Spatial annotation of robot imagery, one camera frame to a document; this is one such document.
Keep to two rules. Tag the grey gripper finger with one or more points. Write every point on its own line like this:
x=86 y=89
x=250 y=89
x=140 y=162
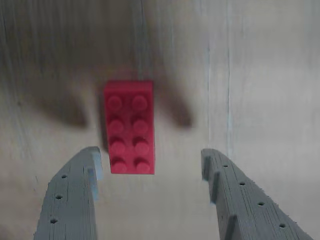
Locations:
x=250 y=215
x=67 y=207

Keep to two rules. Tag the red lego brick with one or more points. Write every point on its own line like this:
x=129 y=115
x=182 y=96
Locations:
x=130 y=127

